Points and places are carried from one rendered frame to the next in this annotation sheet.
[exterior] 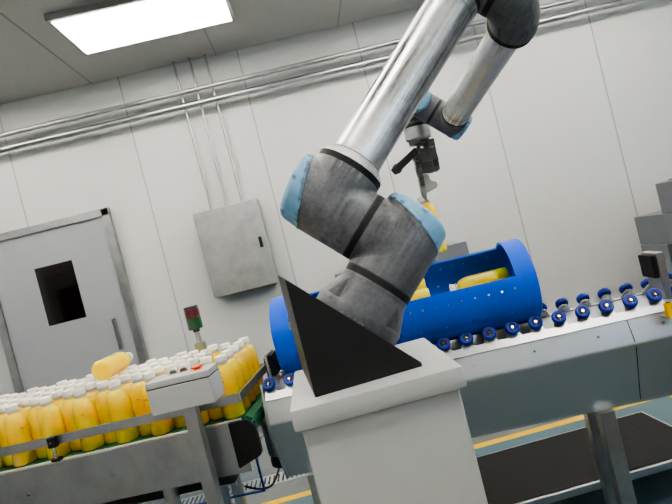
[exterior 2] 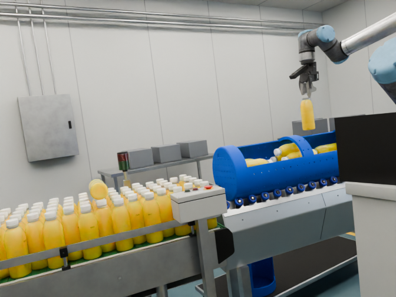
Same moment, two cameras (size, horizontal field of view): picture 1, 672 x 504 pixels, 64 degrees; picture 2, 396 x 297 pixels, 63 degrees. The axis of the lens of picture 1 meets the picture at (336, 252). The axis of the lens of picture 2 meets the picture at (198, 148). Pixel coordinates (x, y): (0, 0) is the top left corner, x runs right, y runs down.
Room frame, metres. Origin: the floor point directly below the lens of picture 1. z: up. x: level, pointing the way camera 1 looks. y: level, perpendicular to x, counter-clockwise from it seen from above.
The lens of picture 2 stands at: (0.51, 1.10, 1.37)
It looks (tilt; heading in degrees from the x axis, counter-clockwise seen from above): 4 degrees down; 333
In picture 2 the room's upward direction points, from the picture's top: 7 degrees counter-clockwise
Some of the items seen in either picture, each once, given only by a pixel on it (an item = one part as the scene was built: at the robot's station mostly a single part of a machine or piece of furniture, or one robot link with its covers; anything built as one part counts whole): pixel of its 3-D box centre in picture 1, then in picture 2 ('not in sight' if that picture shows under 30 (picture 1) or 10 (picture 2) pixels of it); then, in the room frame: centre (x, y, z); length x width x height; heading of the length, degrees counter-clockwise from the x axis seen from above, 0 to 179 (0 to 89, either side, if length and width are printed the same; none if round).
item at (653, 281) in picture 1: (654, 275); not in sight; (1.79, -1.01, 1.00); 0.10 x 0.04 x 0.15; 174
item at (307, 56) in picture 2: (417, 134); (306, 58); (1.89, -0.38, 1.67); 0.10 x 0.09 x 0.05; 173
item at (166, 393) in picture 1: (185, 388); (198, 203); (1.65, 0.55, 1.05); 0.20 x 0.10 x 0.10; 84
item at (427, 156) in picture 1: (424, 157); (308, 72); (1.89, -0.38, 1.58); 0.09 x 0.08 x 0.12; 83
